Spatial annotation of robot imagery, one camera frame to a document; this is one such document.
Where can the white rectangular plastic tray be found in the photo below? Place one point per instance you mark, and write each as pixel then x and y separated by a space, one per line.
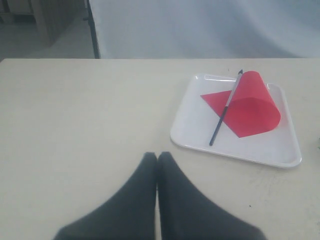
pixel 195 122

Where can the black backdrop stand pole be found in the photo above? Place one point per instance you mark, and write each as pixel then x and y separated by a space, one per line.
pixel 91 23

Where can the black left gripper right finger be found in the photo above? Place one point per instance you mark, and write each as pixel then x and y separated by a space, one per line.
pixel 187 214

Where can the red flag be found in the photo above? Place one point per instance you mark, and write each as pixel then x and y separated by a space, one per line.
pixel 247 109

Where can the beige wooden furniture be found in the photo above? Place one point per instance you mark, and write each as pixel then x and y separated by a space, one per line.
pixel 52 17

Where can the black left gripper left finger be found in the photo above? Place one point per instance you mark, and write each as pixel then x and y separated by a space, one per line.
pixel 128 215

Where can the white backdrop cloth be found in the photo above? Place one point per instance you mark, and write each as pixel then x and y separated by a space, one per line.
pixel 206 29

